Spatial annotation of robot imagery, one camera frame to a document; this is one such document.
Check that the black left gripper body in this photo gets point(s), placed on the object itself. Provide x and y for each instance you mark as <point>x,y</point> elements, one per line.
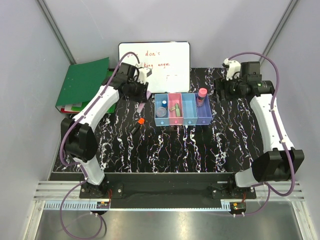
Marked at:
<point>137,90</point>

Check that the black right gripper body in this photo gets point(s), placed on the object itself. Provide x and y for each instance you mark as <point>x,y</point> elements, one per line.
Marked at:
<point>232,88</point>

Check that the pink eraser stick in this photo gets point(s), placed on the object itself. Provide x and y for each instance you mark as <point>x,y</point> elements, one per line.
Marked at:
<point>142,105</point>

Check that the light blue bin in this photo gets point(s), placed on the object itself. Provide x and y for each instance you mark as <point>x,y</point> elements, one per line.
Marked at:
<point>189,108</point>
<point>158,98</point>

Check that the purple plastic bin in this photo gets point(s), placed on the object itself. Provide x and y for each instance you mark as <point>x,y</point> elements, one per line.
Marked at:
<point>204,113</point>

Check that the clear jar of clips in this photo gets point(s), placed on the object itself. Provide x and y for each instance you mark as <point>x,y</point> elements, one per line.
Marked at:
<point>161,112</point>

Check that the pink plastic bin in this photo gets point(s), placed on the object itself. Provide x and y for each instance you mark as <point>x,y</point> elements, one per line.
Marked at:
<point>172,99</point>

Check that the green highlighter pen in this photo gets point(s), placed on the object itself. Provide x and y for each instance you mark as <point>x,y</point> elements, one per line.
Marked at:
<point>177,110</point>

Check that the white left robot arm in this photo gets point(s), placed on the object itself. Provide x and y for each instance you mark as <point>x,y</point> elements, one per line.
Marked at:
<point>78,142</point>

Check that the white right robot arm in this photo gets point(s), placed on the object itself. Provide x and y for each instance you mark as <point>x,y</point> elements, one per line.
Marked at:
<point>278,164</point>

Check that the white dry-erase board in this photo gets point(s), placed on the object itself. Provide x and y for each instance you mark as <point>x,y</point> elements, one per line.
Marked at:
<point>169,62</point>

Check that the black marble pattern mat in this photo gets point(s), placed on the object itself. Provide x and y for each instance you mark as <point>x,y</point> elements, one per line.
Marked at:
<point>229,143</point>

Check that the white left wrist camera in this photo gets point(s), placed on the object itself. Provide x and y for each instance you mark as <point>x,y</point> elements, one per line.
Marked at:
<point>143,74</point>

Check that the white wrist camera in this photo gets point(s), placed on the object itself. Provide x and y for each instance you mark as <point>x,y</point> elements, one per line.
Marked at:
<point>233,69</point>
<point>143,74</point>

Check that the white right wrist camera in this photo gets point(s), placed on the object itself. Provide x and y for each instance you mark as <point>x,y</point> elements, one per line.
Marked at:
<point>233,69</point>

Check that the green ring binder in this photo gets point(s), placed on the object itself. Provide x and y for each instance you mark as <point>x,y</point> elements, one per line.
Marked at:
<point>81,83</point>

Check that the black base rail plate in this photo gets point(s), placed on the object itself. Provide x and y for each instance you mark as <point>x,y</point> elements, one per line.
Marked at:
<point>168,191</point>

